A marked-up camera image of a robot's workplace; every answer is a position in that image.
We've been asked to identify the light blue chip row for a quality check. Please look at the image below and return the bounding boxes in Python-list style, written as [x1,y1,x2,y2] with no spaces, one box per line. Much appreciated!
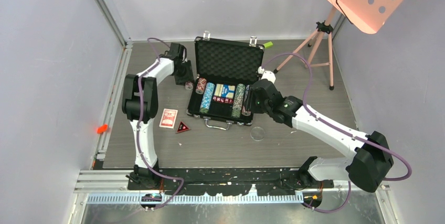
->
[199,82,215,113]

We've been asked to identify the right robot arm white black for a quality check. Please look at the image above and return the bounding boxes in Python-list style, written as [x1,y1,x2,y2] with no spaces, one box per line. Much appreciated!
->
[248,79,394,193]

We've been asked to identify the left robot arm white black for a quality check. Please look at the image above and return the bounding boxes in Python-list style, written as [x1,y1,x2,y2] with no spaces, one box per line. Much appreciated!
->
[121,43,193,189]

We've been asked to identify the black poker set case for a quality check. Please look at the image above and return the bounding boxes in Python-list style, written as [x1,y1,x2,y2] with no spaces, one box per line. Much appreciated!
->
[186,34,265,126]

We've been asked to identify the blue orange chip row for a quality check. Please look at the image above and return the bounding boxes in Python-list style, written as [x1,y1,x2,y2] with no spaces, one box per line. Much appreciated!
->
[241,84,251,117]

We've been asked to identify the green grey chip row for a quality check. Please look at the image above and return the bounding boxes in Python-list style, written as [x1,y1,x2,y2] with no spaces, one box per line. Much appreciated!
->
[231,83,246,118]

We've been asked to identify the purple chip stack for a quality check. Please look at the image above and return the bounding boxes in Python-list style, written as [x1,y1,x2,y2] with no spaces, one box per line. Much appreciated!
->
[185,81,194,90]

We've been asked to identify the dark red chip stack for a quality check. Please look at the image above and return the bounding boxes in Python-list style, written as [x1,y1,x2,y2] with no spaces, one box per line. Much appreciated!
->
[195,78,207,94]

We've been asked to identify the blue boxed card deck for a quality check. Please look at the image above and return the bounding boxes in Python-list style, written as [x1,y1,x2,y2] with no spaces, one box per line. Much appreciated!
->
[214,83,236,99]

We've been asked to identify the red dice in case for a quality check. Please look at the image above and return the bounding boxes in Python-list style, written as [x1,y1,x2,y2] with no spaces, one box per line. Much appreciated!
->
[213,96,234,104]

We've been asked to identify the clear round disc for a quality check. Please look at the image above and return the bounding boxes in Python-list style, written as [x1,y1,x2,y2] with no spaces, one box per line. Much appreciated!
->
[250,126,266,141]

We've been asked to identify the red playing card deck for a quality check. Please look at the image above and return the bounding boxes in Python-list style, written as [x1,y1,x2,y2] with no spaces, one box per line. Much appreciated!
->
[159,109,178,129]

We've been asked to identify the green block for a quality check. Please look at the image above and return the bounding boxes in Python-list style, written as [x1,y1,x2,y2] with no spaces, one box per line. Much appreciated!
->
[261,41,273,49]

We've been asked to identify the red black triangle dealer button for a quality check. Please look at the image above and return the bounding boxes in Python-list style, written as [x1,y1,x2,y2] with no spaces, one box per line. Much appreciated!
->
[176,121,190,134]

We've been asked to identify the orange clip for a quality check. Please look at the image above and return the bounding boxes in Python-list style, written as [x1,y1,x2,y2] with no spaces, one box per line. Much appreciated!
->
[96,124,108,134]

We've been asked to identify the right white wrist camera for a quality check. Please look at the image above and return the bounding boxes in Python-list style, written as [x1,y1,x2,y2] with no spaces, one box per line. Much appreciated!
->
[257,67,276,83]

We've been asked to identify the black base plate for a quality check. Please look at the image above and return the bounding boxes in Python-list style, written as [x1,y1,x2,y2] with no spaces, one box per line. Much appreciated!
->
[126,168,334,196]

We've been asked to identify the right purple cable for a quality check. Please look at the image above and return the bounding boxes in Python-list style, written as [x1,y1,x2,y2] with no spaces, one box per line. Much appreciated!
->
[261,52,413,214]

